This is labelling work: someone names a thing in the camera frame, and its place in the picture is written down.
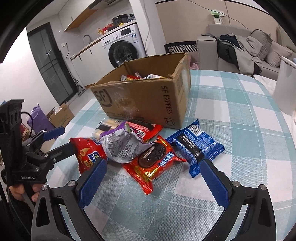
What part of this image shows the red cone snack bag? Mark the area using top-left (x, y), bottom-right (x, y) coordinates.
top-left (70, 138), bottom-right (108, 174)

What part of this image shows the blue cookie packet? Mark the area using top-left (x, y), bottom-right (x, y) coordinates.
top-left (166, 120), bottom-right (225, 178)

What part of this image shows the purple grey snack bag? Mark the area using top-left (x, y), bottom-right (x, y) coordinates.
top-left (99, 121), bottom-right (156, 164)

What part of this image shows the red chocolate pie packet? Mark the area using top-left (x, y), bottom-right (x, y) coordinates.
top-left (123, 135), bottom-right (186, 195)

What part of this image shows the person's left hand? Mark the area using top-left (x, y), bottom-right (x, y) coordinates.
top-left (9, 184), bottom-right (43, 202)

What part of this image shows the purple bag on floor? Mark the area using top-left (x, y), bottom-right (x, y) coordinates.
top-left (27, 104), bottom-right (55, 133)

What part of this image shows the small cardboard box on floor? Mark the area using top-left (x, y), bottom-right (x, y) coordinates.
top-left (47, 103), bottom-right (74, 128)

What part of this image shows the clear cracker packet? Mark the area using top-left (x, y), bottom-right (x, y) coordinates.
top-left (91, 117), bottom-right (125, 140)

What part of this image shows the small red snack packet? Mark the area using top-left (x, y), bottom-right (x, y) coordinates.
top-left (126, 119), bottom-right (163, 143)

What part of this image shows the white kitchen cabinet counter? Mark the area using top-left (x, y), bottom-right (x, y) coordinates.
top-left (70, 20), bottom-right (137, 87)

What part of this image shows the teal plaid tablecloth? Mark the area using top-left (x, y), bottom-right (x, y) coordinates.
top-left (46, 69), bottom-right (293, 241)

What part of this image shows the brown SF cardboard box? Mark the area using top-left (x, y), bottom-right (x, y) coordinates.
top-left (90, 53), bottom-right (191, 129)

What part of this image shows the white cylindrical appliance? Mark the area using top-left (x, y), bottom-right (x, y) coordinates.
top-left (273, 56), bottom-right (296, 115)

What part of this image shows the white washing machine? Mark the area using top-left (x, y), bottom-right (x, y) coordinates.
top-left (101, 23), bottom-right (147, 68)

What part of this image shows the pink cloth on chair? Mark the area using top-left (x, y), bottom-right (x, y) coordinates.
top-left (190, 56), bottom-right (200, 70)

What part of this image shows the grey sofa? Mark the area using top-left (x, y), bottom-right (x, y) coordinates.
top-left (197, 24), bottom-right (295, 80)

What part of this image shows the black pot on washer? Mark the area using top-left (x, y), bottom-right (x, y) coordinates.
top-left (112, 14), bottom-right (128, 26)

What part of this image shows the clothes pile on sofa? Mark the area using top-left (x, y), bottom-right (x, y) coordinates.
top-left (217, 34), bottom-right (262, 76)

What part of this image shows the grey sofa pillow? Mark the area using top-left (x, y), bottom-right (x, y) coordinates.
top-left (265, 41), bottom-right (293, 67)

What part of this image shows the black patterned chair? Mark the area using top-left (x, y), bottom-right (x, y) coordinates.
top-left (164, 41), bottom-right (198, 54)

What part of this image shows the white wall socket strip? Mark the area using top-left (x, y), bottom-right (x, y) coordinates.
top-left (210, 10), bottom-right (225, 25)

